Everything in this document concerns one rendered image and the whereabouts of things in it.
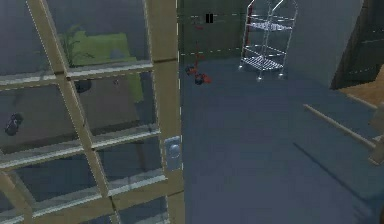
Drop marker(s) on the wooden glass-paned room door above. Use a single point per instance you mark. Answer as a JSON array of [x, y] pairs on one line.
[[168, 100]]

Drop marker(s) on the red and blue floor toy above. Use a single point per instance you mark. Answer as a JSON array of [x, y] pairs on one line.
[[199, 75]]

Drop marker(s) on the silver round door knob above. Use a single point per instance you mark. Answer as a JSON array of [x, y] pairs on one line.
[[173, 150]]

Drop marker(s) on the dark green cupboard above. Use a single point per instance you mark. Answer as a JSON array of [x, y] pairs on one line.
[[213, 33]]

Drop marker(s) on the green armchair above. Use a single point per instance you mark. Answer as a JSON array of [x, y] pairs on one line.
[[106, 53]]

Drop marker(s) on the green house plant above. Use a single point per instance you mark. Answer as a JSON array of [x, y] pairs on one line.
[[71, 46]]

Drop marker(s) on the light wooden chair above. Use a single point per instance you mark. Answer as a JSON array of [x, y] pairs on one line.
[[346, 130]]

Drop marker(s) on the dark wooden cabinet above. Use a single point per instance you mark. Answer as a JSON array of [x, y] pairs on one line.
[[361, 46]]

